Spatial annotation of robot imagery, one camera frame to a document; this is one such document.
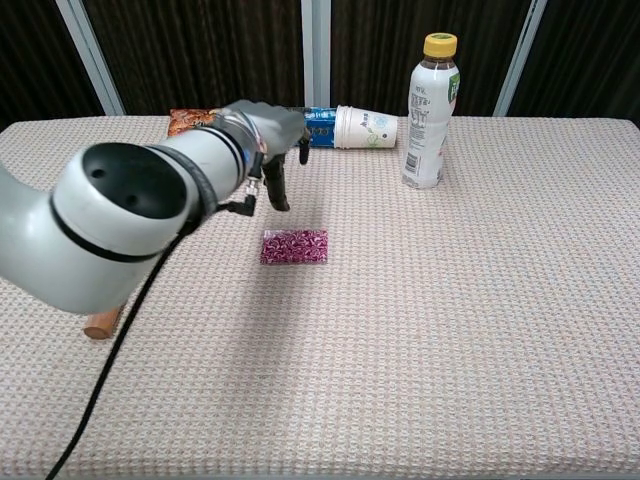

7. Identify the green snack bag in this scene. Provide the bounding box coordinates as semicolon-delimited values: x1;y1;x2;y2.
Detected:
167;107;224;139

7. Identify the white bottle yellow cap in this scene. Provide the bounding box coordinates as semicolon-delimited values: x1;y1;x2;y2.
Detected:
402;32;461;190

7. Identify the grey partition frame post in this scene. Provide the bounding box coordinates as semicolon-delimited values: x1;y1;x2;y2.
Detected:
492;0;549;117
301;0;332;109
54;0;126;117

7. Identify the blue cardboard box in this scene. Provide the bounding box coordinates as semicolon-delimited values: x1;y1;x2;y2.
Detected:
284;105;339;149

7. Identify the pink woven tablecloth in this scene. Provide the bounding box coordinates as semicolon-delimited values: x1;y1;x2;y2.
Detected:
0;114;640;480

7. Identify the pink patterned card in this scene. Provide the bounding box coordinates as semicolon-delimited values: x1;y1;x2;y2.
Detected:
259;228;330;266

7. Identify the white paper cup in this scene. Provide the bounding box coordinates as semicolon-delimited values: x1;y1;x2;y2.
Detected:
333;104;399;151

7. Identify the dark ribbed partition panel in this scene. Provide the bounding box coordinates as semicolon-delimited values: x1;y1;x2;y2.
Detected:
0;0;104;132
507;0;640;126
329;0;531;117
82;0;306;117

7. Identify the wooden rolling pin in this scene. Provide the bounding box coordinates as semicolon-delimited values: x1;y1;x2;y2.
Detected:
83;307;124;342

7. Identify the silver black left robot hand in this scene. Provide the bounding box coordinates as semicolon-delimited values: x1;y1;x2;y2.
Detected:
219;99;312;212

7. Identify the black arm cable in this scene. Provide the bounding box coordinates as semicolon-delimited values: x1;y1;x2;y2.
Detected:
44;192;257;480

